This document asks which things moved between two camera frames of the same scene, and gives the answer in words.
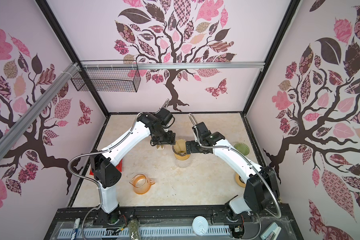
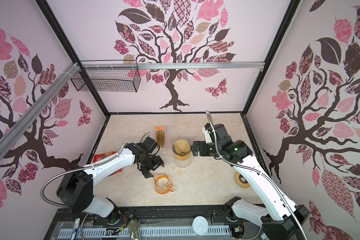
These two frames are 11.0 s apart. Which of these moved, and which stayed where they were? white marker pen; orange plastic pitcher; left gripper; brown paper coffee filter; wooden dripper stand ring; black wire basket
Moved: orange plastic pitcher; left gripper
Stayed: wooden dripper stand ring; white marker pen; brown paper coffee filter; black wire basket
